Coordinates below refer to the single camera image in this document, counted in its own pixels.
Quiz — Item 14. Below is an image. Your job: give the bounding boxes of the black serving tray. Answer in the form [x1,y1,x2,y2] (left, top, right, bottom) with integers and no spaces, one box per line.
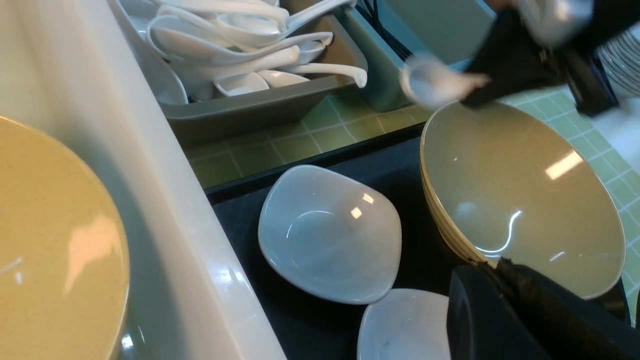
[206,125,463,360]

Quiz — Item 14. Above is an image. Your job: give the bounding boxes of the grey spoon bin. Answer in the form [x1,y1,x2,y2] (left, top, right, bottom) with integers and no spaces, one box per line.
[109,0,357,148]

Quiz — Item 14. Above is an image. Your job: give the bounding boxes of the black chopsticks in bin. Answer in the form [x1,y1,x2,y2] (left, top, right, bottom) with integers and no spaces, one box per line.
[355,0,413,61]

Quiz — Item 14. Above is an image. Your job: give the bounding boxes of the blue chopstick bin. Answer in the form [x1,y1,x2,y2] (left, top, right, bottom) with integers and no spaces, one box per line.
[337,0,495,113]

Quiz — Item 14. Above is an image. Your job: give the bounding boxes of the large white plastic tub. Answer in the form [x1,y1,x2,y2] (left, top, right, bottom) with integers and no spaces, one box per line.
[1,0,286,360]

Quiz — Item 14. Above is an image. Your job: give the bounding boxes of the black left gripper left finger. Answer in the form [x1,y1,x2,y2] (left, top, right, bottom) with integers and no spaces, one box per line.
[446,265,550,360]

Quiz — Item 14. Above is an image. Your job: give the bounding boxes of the pile of white spoons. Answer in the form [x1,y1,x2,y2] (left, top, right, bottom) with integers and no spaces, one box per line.
[142,0,368,101]

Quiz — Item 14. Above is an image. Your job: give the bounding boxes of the white spoon over rim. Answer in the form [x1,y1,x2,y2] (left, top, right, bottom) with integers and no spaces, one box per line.
[281,0,358,39]

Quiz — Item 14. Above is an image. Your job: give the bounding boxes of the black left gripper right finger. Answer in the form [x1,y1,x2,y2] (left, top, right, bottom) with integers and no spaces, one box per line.
[480,259,639,360]

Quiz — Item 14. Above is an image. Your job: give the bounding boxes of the tan noodle bowl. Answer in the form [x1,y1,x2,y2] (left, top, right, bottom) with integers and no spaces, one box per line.
[419,102,626,300]

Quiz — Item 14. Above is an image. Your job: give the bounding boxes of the top stacked tan bowl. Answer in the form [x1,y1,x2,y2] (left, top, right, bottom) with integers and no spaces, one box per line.
[0,116,130,360]

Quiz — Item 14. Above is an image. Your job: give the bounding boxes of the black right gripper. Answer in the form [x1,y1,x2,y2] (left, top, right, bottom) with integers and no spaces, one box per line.
[461,0,640,117]

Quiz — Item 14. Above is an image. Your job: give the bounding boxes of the white square dish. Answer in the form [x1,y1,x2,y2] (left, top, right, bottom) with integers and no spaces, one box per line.
[356,288,451,360]
[257,165,402,305]

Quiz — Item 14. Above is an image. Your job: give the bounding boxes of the white soup spoon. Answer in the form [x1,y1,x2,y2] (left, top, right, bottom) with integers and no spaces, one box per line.
[398,55,490,110]

